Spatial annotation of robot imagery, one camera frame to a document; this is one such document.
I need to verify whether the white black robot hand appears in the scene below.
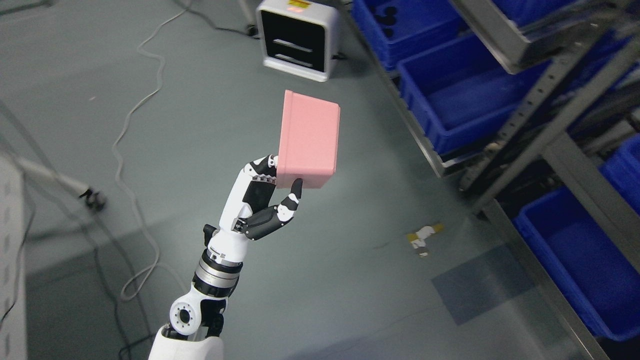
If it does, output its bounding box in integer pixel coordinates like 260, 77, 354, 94
207, 154, 303, 265

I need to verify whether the pink plastic storage box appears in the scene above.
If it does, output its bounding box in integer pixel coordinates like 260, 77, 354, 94
276, 89, 341, 189

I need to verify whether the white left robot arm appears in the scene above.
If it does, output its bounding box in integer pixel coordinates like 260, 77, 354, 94
148, 248, 243, 360

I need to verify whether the white box device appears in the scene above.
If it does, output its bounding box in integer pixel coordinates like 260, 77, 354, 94
256, 0, 341, 83

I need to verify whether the blue bin top shelf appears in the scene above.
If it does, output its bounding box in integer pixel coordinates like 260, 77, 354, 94
350, 0, 467, 72

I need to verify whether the blue bin shelf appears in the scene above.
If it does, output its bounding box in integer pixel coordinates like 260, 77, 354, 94
350, 0, 467, 72
397, 34, 549, 155

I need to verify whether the blue bin middle shelf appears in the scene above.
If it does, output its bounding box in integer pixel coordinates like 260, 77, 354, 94
397, 34, 549, 155

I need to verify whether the stainless steel shelf rack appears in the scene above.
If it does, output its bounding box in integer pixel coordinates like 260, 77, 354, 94
345, 0, 640, 360

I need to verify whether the yellow white floor debris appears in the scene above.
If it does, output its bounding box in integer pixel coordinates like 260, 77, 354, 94
406, 222, 445, 258

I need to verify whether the blue bin lower right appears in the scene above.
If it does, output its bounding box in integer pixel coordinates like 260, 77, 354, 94
513, 187, 640, 342

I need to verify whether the blue bin right edge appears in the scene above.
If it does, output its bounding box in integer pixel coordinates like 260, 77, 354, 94
599, 134, 640, 214

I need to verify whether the white floor cable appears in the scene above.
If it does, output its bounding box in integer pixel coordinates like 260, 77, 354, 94
111, 0, 193, 302

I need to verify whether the black floor cable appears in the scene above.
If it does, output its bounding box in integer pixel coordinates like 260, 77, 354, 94
0, 100, 156, 360

